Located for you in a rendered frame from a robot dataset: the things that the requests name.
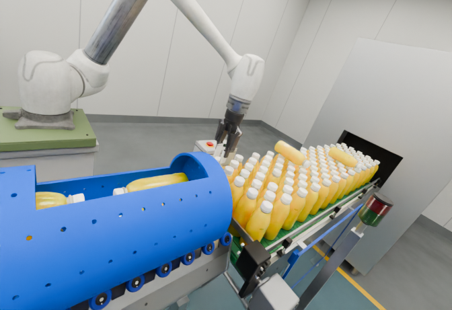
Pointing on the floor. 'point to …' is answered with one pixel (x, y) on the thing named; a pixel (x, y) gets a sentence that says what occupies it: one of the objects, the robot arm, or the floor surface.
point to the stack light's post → (350, 241)
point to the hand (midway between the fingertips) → (220, 154)
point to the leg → (180, 304)
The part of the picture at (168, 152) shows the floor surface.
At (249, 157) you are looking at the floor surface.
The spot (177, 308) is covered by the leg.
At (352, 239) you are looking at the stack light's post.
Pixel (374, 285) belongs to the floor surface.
